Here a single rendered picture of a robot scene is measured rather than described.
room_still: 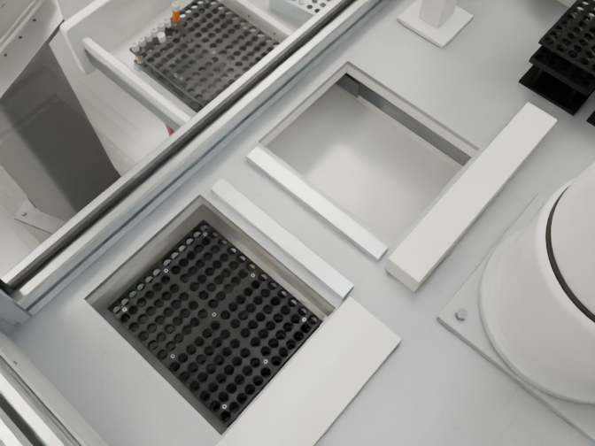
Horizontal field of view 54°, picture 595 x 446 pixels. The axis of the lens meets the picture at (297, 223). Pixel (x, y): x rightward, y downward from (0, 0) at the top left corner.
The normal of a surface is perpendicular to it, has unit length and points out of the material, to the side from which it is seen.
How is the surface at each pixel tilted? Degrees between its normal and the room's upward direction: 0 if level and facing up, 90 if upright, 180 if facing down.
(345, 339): 0
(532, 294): 90
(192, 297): 0
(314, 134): 0
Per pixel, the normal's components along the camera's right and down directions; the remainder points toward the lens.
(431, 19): -0.66, 0.67
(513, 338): -0.90, 0.39
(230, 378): 0.00, -0.44
